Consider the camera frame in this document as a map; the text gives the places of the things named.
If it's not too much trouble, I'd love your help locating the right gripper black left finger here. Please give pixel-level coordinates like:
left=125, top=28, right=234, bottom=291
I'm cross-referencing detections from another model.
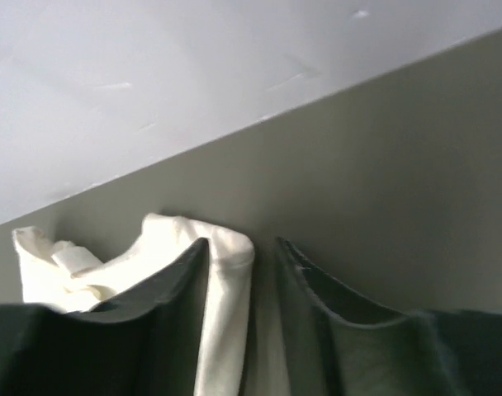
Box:
left=0, top=238, right=209, bottom=396

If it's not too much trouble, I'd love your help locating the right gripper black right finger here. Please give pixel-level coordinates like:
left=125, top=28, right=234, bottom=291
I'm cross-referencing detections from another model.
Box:
left=274, top=238, right=502, bottom=395

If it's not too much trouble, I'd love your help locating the white t shirt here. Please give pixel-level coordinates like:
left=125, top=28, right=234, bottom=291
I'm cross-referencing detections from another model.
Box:
left=12, top=214, right=254, bottom=395

